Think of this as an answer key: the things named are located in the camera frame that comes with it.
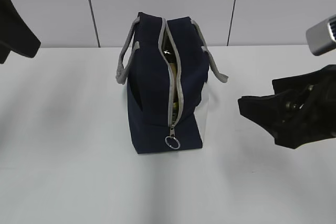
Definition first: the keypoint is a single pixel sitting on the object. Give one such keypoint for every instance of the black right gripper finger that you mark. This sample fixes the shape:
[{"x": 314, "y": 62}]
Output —
[
  {"x": 301, "y": 81},
  {"x": 276, "y": 116}
]

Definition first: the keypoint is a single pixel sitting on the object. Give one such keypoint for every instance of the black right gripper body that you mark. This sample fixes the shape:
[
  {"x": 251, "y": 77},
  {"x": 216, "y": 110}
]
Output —
[{"x": 316, "y": 105}]

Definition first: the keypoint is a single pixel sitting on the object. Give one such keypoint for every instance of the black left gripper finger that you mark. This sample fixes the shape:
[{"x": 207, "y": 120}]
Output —
[{"x": 16, "y": 36}]

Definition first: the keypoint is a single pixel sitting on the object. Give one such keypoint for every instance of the navy and white lunch bag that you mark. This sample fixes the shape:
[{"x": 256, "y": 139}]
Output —
[{"x": 143, "y": 70}]

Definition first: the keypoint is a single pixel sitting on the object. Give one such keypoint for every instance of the green lidded glass container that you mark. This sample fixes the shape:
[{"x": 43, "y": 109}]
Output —
[{"x": 175, "y": 82}]

